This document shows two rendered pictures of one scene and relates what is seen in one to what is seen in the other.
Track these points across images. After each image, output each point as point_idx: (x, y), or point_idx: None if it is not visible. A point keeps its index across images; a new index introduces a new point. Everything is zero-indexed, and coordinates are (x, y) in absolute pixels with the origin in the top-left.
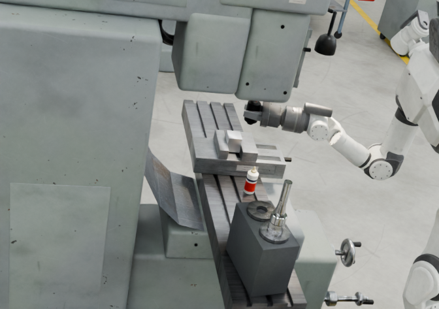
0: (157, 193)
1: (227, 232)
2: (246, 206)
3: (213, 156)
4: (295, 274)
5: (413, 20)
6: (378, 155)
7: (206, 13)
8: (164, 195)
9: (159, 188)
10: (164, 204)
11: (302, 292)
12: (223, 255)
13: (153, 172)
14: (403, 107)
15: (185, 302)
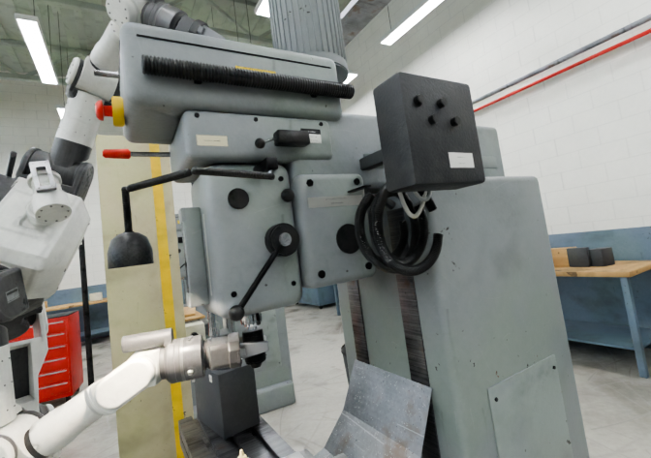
0: (353, 412)
1: (263, 435)
2: (242, 363)
3: None
4: (184, 434)
5: (57, 173)
6: (22, 418)
7: None
8: (354, 436)
9: (361, 428)
10: (343, 427)
11: (180, 425)
12: (260, 417)
13: (378, 421)
14: (60, 280)
15: None
